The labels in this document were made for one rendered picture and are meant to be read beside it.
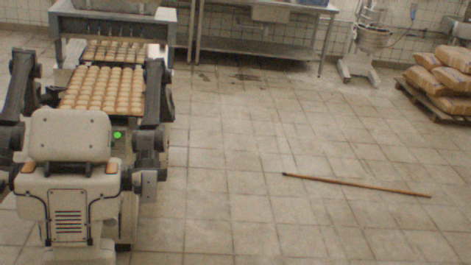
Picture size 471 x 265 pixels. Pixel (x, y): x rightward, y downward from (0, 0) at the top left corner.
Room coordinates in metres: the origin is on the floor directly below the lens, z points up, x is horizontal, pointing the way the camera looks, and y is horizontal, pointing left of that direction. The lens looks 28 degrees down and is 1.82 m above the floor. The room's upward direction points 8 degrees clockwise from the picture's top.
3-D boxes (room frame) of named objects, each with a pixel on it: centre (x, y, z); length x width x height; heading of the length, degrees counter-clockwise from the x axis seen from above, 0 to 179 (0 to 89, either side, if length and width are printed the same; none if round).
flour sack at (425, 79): (4.76, -2.25, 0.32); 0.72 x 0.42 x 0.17; 13
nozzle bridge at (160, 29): (2.50, 0.83, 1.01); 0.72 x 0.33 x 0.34; 103
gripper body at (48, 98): (1.73, 0.92, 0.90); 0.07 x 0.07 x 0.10; 59
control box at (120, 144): (1.65, 0.63, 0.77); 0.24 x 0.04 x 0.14; 103
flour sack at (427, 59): (5.05, -2.44, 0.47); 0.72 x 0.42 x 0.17; 99
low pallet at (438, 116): (4.79, -2.46, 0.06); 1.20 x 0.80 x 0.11; 11
